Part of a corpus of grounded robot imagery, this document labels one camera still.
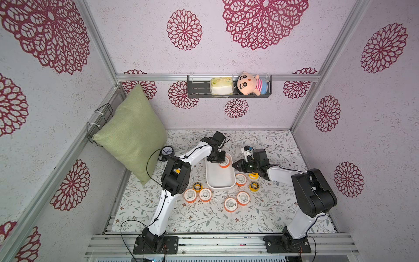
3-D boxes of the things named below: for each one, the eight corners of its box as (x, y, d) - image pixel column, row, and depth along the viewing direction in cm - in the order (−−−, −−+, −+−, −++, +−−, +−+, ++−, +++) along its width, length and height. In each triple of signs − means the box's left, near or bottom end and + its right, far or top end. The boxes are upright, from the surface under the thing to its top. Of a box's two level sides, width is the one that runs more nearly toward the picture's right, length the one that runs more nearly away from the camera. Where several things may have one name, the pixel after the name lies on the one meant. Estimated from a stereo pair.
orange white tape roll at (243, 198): (237, 205, 88) (238, 203, 86) (236, 193, 92) (236, 191, 90) (250, 205, 88) (251, 203, 86) (248, 193, 92) (249, 191, 90)
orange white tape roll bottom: (224, 212, 85) (224, 211, 83) (223, 198, 90) (223, 197, 88) (237, 212, 85) (238, 211, 83) (236, 198, 90) (237, 197, 88)
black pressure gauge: (161, 157, 108) (160, 154, 105) (163, 149, 112) (162, 146, 109) (172, 157, 108) (171, 154, 105) (173, 149, 112) (173, 146, 109)
